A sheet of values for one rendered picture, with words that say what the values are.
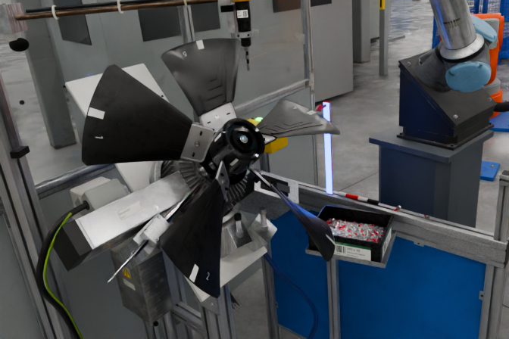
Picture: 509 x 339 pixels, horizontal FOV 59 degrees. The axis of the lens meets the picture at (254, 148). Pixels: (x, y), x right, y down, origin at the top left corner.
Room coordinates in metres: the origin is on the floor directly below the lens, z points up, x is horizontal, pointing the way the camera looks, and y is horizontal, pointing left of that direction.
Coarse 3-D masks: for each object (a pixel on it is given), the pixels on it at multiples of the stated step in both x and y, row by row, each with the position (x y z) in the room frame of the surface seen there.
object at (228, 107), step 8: (224, 104) 1.14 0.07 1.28; (232, 104) 1.13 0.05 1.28; (208, 112) 1.14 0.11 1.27; (216, 112) 1.13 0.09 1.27; (224, 112) 1.12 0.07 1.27; (232, 112) 1.12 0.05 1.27; (208, 120) 1.12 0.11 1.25; (216, 120) 1.12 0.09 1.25; (224, 120) 1.11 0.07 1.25; (216, 128) 1.10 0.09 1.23
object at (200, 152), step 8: (192, 128) 1.02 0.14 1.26; (200, 128) 1.03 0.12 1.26; (208, 128) 1.04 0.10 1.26; (192, 136) 1.02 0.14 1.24; (200, 136) 1.03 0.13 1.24; (208, 136) 1.04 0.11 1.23; (192, 144) 1.02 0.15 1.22; (200, 144) 1.03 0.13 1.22; (208, 144) 1.04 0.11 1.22; (184, 152) 1.02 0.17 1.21; (192, 152) 1.02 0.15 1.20; (200, 152) 1.03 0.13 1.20; (192, 160) 1.03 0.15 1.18; (200, 160) 1.03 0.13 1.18
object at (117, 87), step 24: (120, 72) 1.00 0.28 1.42; (96, 96) 0.96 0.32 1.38; (120, 96) 0.98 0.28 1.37; (144, 96) 0.99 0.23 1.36; (96, 120) 0.94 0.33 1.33; (120, 120) 0.96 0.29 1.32; (144, 120) 0.98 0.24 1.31; (168, 120) 1.00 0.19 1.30; (96, 144) 0.93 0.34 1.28; (120, 144) 0.95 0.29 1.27; (144, 144) 0.97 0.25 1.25; (168, 144) 1.00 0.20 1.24
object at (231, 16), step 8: (224, 0) 1.12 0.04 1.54; (232, 0) 1.15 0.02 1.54; (224, 8) 1.12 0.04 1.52; (232, 8) 1.11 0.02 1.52; (232, 16) 1.12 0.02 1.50; (232, 24) 1.12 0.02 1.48; (232, 32) 1.12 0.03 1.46; (240, 32) 1.12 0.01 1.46; (248, 32) 1.10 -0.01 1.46; (256, 32) 1.11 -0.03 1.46
